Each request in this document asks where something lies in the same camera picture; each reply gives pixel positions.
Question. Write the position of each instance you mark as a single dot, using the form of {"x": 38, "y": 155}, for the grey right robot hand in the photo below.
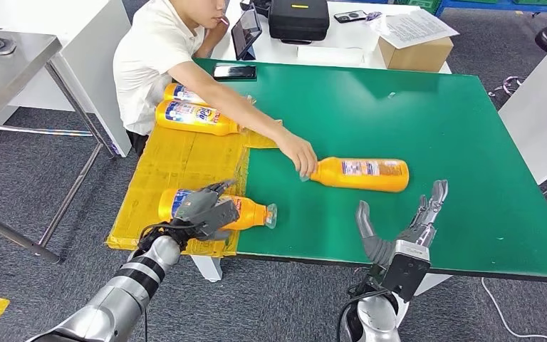
{"x": 370, "y": 236}

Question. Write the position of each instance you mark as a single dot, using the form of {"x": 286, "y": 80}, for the person's right hand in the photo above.
{"x": 302, "y": 153}

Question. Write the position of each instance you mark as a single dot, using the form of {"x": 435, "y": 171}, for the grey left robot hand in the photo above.
{"x": 198, "y": 203}

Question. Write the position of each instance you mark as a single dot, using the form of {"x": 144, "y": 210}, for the orange detergent bottle clear cap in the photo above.
{"x": 363, "y": 177}
{"x": 193, "y": 118}
{"x": 250, "y": 215}
{"x": 181, "y": 93}

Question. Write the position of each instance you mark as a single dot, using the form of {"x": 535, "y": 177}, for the person's right forearm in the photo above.
{"x": 250, "y": 118}

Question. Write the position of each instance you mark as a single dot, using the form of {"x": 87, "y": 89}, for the person's left forearm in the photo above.
{"x": 207, "y": 47}

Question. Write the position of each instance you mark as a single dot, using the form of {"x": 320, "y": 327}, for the yellow taped cardboard mat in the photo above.
{"x": 174, "y": 160}

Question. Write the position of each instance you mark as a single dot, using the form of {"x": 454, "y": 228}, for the white table leg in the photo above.
{"x": 436, "y": 283}
{"x": 206, "y": 269}

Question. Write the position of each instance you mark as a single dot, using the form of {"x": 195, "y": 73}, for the black smartphone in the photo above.
{"x": 235, "y": 72}

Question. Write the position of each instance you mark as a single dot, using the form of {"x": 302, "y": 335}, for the black carrying case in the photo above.
{"x": 299, "y": 21}

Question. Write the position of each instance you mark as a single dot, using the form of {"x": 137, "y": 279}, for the black tablet on stand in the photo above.
{"x": 246, "y": 32}

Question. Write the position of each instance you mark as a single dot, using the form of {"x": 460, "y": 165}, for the brown cardboard box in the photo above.
{"x": 415, "y": 59}

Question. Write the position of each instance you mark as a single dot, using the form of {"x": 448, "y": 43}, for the person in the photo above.
{"x": 151, "y": 61}

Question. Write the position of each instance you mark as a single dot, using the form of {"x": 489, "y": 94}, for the black device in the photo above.
{"x": 258, "y": 5}

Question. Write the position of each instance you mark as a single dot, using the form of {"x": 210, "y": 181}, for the small bluish object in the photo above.
{"x": 374, "y": 16}

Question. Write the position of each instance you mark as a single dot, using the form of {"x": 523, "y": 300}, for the printed paper sheet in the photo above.
{"x": 412, "y": 28}

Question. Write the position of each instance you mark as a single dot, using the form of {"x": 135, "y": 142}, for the green plastic crate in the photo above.
{"x": 420, "y": 3}
{"x": 537, "y": 2}

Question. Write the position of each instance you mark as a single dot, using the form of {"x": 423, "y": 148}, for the white side table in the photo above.
{"x": 542, "y": 111}

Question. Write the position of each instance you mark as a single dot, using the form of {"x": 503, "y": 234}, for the steel table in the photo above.
{"x": 4, "y": 78}

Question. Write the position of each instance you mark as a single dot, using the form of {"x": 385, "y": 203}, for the blue metal rack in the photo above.
{"x": 490, "y": 5}

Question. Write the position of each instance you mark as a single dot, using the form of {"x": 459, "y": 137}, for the grey metal part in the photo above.
{"x": 5, "y": 46}

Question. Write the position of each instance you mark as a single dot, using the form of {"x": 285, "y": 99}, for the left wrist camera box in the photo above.
{"x": 219, "y": 217}

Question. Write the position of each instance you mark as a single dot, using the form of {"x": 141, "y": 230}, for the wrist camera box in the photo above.
{"x": 219, "y": 217}
{"x": 405, "y": 274}

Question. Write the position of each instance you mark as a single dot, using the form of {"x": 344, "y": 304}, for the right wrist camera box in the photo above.
{"x": 405, "y": 274}

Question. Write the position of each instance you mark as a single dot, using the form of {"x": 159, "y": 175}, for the black phone showing camera lenses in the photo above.
{"x": 350, "y": 16}

